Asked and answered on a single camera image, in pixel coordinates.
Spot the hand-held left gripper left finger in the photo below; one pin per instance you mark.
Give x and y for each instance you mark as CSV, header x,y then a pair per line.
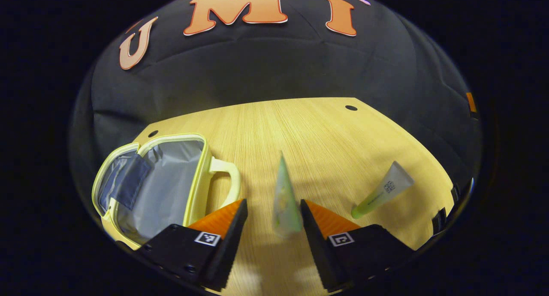
x,y
231,244

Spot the pale yellow suitcase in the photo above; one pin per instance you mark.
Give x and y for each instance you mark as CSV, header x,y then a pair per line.
x,y
171,180

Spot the white tube with green cap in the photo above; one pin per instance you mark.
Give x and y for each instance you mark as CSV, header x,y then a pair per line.
x,y
386,188

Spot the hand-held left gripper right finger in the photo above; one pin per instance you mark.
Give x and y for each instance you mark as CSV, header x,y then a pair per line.
x,y
315,249

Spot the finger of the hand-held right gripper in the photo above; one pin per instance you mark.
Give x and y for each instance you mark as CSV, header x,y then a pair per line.
x,y
471,102

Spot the white tube with green label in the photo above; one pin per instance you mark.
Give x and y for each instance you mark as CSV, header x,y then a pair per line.
x,y
286,201

